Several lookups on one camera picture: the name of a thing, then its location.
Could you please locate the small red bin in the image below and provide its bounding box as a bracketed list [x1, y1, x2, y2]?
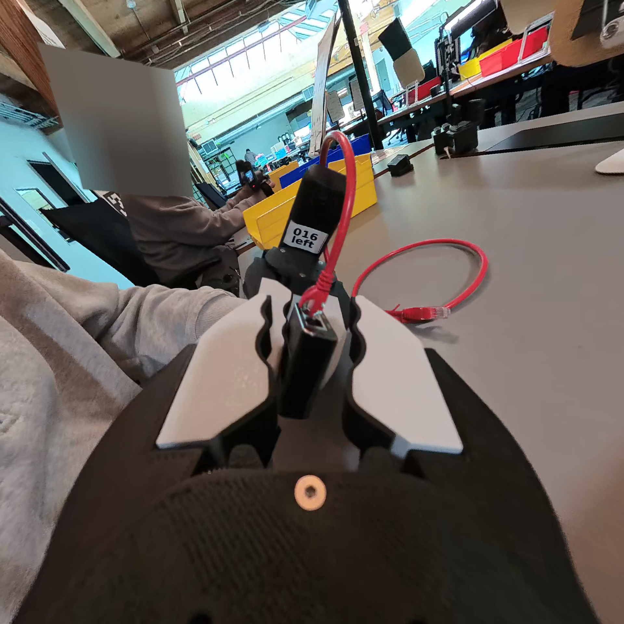
[407, 77, 442, 105]

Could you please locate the blue storage bin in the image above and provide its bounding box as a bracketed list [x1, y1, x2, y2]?
[279, 134, 372, 188]

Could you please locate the background wooden table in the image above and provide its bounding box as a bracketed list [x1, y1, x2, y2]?
[336, 49, 554, 142]

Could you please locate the black pole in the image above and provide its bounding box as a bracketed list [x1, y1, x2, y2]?
[336, 0, 386, 151]

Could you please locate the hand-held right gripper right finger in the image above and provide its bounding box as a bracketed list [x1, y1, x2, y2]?
[343, 295, 465, 460]

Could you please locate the black network adapter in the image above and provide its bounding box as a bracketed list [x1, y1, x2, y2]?
[277, 301, 338, 420]

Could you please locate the person's grey hoodie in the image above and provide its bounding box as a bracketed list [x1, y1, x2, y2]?
[0, 249, 196, 624]

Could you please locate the red ethernet cable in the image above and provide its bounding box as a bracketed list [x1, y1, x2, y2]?
[298, 131, 489, 325]

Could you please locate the large red bin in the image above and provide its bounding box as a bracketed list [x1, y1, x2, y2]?
[480, 27, 551, 78]

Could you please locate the leaning white board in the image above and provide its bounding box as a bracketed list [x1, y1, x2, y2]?
[308, 15, 343, 158]

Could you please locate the black desk cable cover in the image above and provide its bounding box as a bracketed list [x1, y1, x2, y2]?
[483, 114, 624, 154]

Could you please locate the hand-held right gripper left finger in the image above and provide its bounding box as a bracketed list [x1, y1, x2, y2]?
[155, 293, 282, 470]

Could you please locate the small yellow bin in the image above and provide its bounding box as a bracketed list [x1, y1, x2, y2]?
[458, 46, 513, 81]

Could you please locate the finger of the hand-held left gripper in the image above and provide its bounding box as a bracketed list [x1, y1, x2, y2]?
[319, 329, 353, 391]
[270, 292, 293, 371]

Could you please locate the black clamp device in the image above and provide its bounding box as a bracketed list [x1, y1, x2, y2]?
[433, 121, 479, 157]

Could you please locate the yellow storage bin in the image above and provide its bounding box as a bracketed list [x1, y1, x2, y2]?
[242, 153, 378, 250]
[268, 161, 299, 188]

